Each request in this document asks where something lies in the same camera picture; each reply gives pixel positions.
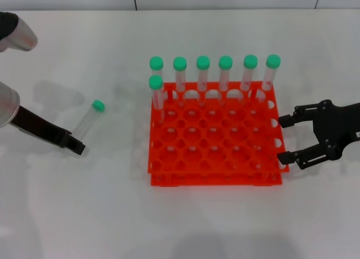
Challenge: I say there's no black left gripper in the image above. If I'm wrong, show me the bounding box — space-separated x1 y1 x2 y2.
10 106 86 156

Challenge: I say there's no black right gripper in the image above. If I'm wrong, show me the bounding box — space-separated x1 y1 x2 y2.
277 100 360 171

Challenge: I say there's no clear test tube green cap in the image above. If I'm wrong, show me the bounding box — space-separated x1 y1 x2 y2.
148 75 167 124
196 55 211 105
71 99 106 140
218 55 233 105
173 56 188 105
149 56 165 78
257 54 282 102
240 54 259 102

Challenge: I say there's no orange plastic test tube rack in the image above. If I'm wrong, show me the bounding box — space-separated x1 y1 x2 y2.
147 81 290 188

